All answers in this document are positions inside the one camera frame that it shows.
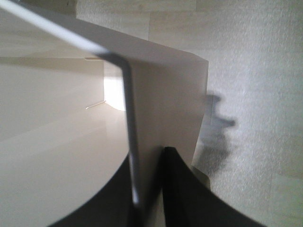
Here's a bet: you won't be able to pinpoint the white plastic trash bin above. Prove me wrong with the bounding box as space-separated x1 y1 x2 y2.
0 0 208 227

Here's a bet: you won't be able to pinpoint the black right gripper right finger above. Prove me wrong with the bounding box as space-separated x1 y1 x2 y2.
162 147 258 227

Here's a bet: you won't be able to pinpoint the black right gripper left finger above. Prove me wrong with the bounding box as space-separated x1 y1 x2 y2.
51 156 133 227

